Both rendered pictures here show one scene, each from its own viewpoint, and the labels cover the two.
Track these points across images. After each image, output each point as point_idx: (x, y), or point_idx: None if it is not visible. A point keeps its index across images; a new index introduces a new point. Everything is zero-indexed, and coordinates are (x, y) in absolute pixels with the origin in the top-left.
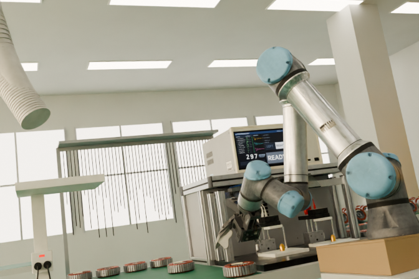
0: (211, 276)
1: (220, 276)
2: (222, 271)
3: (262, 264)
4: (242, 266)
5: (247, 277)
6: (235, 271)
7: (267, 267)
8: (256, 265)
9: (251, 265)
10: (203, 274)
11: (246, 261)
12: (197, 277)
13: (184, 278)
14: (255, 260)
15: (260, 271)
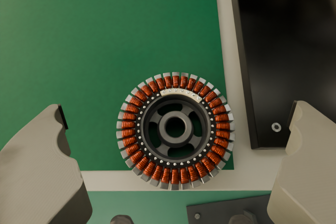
0: (119, 52)
1: (136, 74)
2: (176, 5)
3: (262, 121)
4: (164, 183)
5: (174, 190)
6: (139, 175)
7: (266, 148)
8: (249, 95)
9: (202, 182)
10: None
11: None
12: (98, 18)
13: None
14: (280, 4)
15: (242, 131)
